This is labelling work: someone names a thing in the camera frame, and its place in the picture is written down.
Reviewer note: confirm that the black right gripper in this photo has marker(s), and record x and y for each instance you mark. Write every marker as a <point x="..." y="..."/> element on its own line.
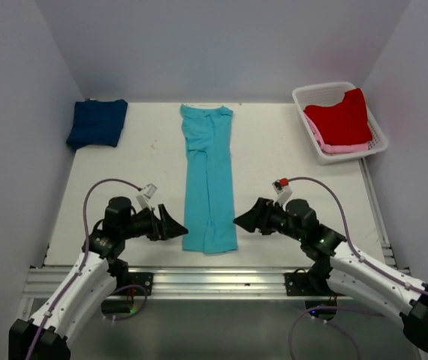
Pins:
<point x="258" y="216"/>

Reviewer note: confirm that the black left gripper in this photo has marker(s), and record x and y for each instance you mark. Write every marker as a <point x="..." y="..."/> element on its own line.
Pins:
<point x="170" y="227"/>

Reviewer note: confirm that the turquoise t shirt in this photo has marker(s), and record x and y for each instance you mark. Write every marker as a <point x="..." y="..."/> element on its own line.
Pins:
<point x="209" y="192"/>

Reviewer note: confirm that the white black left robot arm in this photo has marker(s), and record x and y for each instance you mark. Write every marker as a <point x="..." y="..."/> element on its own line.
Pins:
<point x="50" y="332"/>

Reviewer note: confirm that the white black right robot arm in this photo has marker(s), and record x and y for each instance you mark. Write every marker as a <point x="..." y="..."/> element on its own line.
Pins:
<point x="343" y="268"/>

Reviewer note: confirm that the pink t shirt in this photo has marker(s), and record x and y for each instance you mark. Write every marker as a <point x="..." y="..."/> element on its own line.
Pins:
<point x="335" y="149"/>

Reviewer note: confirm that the folded navy blue t shirt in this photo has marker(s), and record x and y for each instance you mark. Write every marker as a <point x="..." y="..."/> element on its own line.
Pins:
<point x="97" y="123"/>

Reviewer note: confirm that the white plastic laundry basket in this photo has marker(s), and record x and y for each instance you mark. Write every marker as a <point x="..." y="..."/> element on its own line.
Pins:
<point x="329" y="94"/>

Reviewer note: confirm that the red t shirt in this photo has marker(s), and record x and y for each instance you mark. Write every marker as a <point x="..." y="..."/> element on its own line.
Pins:
<point x="345" y="123"/>

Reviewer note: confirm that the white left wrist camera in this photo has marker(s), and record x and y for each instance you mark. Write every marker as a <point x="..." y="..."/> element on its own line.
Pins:
<point x="145" y="194"/>

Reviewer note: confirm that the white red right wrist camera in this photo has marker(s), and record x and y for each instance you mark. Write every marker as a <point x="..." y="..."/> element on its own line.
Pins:
<point x="283" y="191"/>

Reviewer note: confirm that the aluminium mounting rail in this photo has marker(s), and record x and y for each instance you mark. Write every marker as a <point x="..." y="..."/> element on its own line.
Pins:
<point x="220" y="282"/>

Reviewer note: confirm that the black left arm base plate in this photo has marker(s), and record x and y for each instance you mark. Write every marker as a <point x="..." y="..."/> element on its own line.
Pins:
<point x="143" y="279"/>

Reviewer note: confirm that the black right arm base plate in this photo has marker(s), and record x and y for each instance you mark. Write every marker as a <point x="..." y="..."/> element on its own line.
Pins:
<point x="301" y="282"/>

